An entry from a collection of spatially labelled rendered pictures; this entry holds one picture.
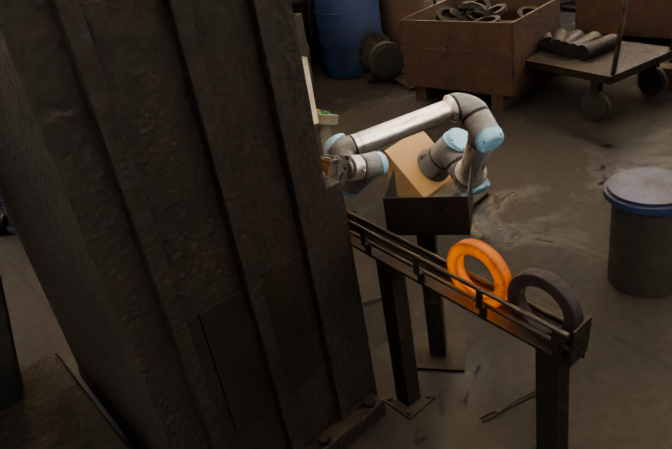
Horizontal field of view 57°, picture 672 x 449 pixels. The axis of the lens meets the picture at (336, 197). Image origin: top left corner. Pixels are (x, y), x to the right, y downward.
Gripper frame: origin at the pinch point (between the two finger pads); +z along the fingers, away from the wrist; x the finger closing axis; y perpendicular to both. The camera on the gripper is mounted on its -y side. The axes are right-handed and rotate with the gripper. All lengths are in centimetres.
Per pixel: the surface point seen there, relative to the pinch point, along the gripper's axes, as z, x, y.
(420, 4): -324, -248, 62
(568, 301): 0, 96, -3
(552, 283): 0, 92, 0
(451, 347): -51, 31, -64
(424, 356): -41, 26, -67
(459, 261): -2, 65, -6
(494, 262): 0, 77, -1
